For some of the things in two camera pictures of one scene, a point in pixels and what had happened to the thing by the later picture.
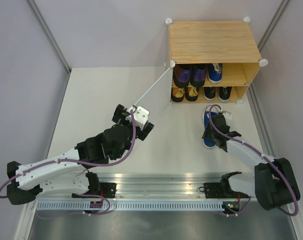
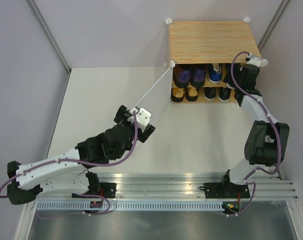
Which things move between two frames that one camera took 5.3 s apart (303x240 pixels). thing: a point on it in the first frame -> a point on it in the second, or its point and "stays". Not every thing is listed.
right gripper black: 206,134 -> 238,71
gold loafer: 191,93 stays
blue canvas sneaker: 207,143 -> 228,79
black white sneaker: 224,93 stays
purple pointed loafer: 182,74 stays
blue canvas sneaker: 215,72 stays
